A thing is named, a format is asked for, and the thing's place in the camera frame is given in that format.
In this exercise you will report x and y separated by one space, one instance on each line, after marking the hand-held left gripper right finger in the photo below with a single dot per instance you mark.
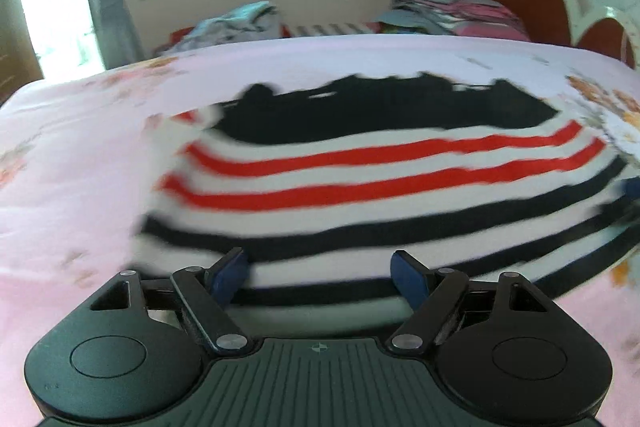
407 278

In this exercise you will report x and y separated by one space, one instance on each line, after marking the stack of folded clothes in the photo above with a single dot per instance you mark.
450 14

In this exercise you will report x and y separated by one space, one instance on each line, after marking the red and white scalloped headboard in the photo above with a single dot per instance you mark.
540 2

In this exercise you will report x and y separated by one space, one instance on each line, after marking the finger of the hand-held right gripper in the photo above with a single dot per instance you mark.
632 202

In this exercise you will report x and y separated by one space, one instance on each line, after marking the bed with pink floral sheet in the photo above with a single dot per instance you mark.
75 147

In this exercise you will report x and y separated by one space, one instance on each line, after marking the pile of grey clothes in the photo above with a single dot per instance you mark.
230 24

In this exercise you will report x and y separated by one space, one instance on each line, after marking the striped knit sweater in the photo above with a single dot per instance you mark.
375 187

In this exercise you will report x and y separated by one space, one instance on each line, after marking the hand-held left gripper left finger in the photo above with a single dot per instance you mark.
227 278

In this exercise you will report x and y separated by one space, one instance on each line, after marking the brown wooden door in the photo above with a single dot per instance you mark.
15 47

